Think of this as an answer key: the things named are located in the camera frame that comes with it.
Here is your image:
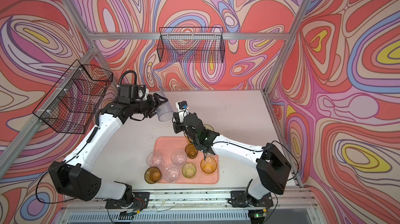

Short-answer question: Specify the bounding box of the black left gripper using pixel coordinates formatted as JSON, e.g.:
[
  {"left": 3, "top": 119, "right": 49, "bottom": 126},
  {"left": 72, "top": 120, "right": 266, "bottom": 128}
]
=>
[{"left": 130, "top": 93, "right": 169, "bottom": 118}]

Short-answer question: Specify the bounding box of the yellow-green tall glass back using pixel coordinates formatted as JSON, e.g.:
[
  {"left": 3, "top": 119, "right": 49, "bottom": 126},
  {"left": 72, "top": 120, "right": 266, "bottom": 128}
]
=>
[{"left": 204, "top": 125, "right": 214, "bottom": 131}]

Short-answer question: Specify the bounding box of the small dark amber glass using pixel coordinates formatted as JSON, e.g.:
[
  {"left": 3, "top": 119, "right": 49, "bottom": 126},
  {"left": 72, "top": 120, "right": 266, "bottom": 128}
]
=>
[{"left": 184, "top": 144, "right": 199, "bottom": 159}]

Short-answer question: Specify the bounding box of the blue textured tall glass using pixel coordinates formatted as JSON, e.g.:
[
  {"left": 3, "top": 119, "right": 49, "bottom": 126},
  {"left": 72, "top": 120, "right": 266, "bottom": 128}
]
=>
[{"left": 156, "top": 101, "right": 174, "bottom": 122}]

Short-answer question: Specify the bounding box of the pink plastic tray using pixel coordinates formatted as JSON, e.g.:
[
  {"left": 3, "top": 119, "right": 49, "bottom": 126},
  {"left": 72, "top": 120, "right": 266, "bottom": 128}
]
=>
[{"left": 154, "top": 136, "right": 219, "bottom": 184}]

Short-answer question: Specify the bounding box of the green glass tumbler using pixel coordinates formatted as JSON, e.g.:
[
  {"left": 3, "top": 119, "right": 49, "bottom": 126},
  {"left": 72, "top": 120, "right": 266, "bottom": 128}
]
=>
[{"left": 182, "top": 162, "right": 197, "bottom": 179}]

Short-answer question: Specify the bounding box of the clear glass tumbler front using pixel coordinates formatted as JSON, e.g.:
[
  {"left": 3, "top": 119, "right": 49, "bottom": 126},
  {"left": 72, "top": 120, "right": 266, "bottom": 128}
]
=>
[{"left": 163, "top": 164, "right": 180, "bottom": 183}]

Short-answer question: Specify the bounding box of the clear faceted glass tumbler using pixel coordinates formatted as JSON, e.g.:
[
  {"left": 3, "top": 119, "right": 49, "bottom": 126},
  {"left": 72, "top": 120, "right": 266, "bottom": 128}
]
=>
[{"left": 146, "top": 151, "right": 164, "bottom": 169}]

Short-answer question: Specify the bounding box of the dark olive dotted glass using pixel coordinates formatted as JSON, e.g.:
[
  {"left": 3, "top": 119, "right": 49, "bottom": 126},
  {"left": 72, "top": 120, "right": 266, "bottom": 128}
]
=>
[{"left": 144, "top": 167, "right": 162, "bottom": 184}]

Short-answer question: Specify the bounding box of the amber glass tumbler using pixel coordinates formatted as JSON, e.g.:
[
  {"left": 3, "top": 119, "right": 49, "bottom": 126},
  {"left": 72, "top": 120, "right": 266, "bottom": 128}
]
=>
[{"left": 200, "top": 157, "right": 218, "bottom": 174}]

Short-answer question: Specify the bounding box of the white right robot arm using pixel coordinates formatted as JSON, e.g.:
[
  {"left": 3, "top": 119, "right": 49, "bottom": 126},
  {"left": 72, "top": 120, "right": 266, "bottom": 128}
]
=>
[{"left": 172, "top": 110, "right": 292, "bottom": 200}]

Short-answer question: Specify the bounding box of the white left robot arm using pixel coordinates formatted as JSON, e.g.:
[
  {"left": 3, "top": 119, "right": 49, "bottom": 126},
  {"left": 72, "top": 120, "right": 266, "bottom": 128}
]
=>
[{"left": 49, "top": 84, "right": 168, "bottom": 207}]

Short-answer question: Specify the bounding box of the black wire basket back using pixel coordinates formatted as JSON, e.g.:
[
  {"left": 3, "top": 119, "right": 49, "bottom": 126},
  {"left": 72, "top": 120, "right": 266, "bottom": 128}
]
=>
[{"left": 157, "top": 26, "right": 225, "bottom": 63}]

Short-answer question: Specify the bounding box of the black wire basket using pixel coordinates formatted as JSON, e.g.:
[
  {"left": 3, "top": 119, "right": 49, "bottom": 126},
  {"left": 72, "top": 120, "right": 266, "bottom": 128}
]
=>
[
  {"left": 157, "top": 26, "right": 225, "bottom": 63},
  {"left": 32, "top": 60, "right": 114, "bottom": 134}
]

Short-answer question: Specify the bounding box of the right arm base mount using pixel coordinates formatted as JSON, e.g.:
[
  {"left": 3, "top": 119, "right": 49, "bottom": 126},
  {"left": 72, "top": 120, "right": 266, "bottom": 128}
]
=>
[{"left": 227, "top": 179, "right": 274, "bottom": 209}]

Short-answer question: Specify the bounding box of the black wire basket left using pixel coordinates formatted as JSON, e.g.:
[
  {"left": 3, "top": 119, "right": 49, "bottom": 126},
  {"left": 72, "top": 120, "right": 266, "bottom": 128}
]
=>
[{"left": 32, "top": 60, "right": 114, "bottom": 134}]

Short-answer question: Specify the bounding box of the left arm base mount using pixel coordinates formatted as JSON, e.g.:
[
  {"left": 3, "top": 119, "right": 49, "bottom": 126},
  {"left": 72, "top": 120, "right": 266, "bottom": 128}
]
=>
[{"left": 105, "top": 183, "right": 150, "bottom": 210}]

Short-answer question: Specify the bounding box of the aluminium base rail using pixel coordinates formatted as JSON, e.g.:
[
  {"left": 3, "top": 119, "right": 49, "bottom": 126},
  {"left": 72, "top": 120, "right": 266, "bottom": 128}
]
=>
[{"left": 55, "top": 188, "right": 326, "bottom": 224}]

